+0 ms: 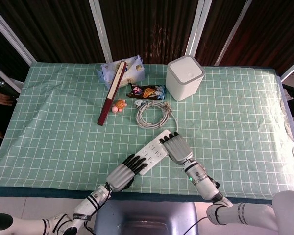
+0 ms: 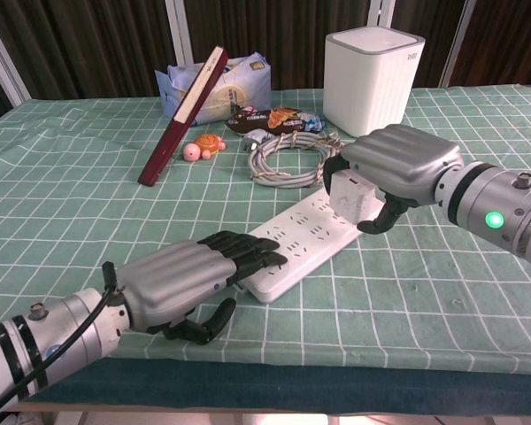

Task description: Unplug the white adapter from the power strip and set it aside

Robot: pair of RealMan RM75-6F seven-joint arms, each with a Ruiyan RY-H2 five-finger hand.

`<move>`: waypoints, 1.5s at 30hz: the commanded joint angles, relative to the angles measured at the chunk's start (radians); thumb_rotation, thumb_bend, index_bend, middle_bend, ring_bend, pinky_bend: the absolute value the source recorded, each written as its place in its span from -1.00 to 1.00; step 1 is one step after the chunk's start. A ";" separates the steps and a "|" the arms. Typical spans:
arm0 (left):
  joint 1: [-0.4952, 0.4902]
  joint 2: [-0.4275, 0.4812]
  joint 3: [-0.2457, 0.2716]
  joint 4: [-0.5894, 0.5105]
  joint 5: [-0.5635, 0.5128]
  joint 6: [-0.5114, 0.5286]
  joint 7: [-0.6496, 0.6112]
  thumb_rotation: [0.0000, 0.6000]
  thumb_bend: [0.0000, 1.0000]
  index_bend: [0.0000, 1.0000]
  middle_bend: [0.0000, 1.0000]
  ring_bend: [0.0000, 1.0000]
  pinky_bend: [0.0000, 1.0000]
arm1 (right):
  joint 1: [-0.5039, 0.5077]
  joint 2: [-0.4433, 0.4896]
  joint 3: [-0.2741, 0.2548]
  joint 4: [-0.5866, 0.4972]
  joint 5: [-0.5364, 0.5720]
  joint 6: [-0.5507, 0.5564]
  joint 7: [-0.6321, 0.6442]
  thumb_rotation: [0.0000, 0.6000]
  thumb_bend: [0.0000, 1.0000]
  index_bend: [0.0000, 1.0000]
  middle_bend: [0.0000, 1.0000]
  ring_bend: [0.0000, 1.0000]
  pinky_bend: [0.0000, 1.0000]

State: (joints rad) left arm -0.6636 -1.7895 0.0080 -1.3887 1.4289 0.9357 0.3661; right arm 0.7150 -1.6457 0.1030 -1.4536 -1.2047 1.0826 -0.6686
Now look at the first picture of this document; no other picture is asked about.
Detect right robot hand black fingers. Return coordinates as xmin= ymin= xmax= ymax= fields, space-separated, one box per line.
xmin=158 ymin=131 xmax=194 ymax=166

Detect blue tissue pack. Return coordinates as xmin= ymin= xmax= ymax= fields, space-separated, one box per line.
xmin=97 ymin=55 xmax=146 ymax=89

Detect white screen frame post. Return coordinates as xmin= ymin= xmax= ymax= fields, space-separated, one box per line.
xmin=280 ymin=55 xmax=294 ymax=83
xmin=88 ymin=0 xmax=113 ymax=63
xmin=185 ymin=0 xmax=213 ymax=58
xmin=214 ymin=0 xmax=255 ymax=66
xmin=0 ymin=4 xmax=37 ymax=66

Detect long maroon box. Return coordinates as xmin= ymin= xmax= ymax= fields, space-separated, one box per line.
xmin=97 ymin=60 xmax=127 ymax=126

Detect orange toy turtle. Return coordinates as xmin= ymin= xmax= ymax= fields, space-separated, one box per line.
xmin=111 ymin=98 xmax=128 ymax=114

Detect dark snack packet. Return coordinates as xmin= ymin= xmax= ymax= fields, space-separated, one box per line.
xmin=126 ymin=83 xmax=167 ymax=100

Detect white power strip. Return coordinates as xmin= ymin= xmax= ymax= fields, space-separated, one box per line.
xmin=134 ymin=129 xmax=174 ymax=176

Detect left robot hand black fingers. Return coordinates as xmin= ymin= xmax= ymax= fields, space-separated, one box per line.
xmin=105 ymin=154 xmax=147 ymax=192

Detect black handheld device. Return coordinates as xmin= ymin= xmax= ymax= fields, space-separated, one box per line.
xmin=0 ymin=70 xmax=22 ymax=99

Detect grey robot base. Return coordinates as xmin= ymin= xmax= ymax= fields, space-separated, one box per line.
xmin=94 ymin=199 xmax=199 ymax=235

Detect white cube bin grey rim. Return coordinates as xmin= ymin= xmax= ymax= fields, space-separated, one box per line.
xmin=166 ymin=55 xmax=206 ymax=101

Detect thin black cable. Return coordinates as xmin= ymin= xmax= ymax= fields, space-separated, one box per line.
xmin=84 ymin=219 xmax=97 ymax=233
xmin=185 ymin=216 xmax=211 ymax=235

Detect white crumpled cloth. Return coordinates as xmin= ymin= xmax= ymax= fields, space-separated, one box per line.
xmin=279 ymin=89 xmax=294 ymax=157

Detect green checked tablecloth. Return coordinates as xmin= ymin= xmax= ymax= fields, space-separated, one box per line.
xmin=0 ymin=61 xmax=294 ymax=204

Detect white cable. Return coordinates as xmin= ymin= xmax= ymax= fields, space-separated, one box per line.
xmin=133 ymin=99 xmax=179 ymax=134

